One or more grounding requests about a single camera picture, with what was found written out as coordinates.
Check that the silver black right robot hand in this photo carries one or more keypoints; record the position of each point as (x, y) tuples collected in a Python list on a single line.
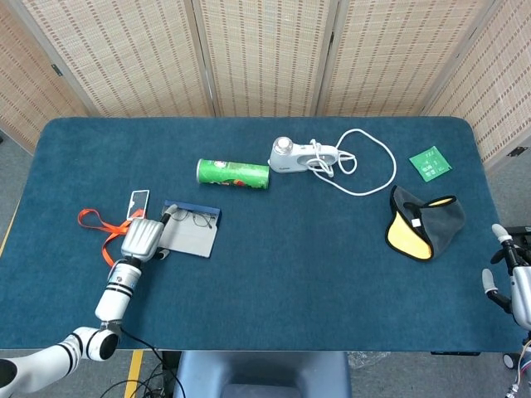
[(522, 294)]

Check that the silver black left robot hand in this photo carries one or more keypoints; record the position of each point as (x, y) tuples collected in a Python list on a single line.
[(141, 240)]

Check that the blue and grey case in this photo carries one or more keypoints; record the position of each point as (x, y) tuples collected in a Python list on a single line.
[(191, 242)]

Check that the thin-framed eyeglasses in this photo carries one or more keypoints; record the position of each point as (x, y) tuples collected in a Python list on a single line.
[(201, 221)]

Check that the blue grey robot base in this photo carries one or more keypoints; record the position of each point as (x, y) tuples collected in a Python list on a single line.
[(261, 373)]

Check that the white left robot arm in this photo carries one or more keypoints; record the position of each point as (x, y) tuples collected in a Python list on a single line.
[(118, 290)]

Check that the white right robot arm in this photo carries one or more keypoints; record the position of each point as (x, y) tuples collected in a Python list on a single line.
[(526, 365)]

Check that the clear badge card holder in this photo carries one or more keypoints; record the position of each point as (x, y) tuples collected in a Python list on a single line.
[(139, 203)]

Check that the black equipment base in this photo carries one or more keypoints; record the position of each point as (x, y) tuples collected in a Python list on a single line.
[(523, 230)]

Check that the grey yellow cloth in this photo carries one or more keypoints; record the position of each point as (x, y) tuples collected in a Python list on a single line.
[(439, 224)]

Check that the green chips can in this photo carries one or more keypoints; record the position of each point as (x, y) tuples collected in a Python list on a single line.
[(232, 174)]

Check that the black table leg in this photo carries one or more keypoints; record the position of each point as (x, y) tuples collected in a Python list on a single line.
[(169, 365)]

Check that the black screen hinge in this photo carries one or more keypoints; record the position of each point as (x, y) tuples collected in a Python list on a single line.
[(515, 151), (57, 70)]

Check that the green square packet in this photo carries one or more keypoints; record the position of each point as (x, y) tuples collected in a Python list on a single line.
[(430, 163)]

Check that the white handheld appliance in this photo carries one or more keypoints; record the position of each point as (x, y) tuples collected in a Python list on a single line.
[(290, 159)]

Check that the clear plastic wrap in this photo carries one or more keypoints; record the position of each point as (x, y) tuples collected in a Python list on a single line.
[(365, 358)]

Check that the blue table cover cloth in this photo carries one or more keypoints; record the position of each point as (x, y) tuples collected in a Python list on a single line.
[(311, 248)]

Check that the bamboo folding screen panel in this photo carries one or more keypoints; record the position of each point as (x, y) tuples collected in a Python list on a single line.
[(394, 58), (265, 58), (25, 91), (498, 83), (124, 58)]

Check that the black table frame bar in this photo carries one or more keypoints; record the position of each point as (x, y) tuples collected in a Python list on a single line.
[(456, 353)]

